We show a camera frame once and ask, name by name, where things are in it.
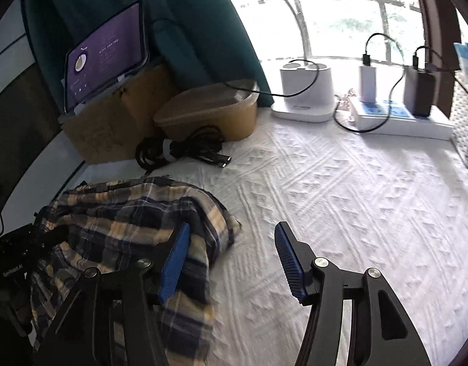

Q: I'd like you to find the dark window frame post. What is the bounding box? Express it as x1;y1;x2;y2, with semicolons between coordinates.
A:
409;0;461;69

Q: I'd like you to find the tablet's black cable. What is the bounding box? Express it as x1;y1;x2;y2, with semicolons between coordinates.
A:
144;17;320;100

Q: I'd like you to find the white power strip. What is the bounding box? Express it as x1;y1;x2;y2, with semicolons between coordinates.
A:
348;96;456;141

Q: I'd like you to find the white charger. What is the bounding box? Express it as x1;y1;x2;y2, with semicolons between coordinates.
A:
358;65;377;103

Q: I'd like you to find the brown cardboard box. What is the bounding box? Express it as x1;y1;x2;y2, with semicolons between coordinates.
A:
61;63;174;164

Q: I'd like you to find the white desk lamp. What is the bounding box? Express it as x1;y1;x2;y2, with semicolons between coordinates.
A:
253;0;337;123

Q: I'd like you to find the teal curtain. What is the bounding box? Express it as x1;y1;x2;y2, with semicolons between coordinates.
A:
23;0;275;115

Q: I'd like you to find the tablet with purple screen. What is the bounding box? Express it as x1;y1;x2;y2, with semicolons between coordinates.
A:
62;0;149;115

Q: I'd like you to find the plaid flannel shirt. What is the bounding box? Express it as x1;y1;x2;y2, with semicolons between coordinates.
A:
28;175;243;366

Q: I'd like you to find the beige lidded container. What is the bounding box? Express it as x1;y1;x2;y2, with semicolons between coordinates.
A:
153;79;259;142

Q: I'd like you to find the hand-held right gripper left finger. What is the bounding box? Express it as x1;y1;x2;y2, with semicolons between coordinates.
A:
36;222;191;366

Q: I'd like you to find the black charger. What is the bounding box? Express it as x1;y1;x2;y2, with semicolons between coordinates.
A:
403;65;436;118

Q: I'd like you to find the white textured bedspread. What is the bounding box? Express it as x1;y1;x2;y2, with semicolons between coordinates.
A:
70;107;468;366

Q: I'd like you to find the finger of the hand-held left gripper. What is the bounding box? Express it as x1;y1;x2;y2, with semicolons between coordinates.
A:
27;224;70;253

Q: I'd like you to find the white perforated basket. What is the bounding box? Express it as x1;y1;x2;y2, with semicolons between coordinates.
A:
449;70;468;170

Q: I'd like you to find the coiled black cable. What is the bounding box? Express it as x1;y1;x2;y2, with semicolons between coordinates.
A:
135;126;232;171

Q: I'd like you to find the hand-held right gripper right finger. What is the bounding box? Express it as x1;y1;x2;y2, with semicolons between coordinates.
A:
274;221;433;366

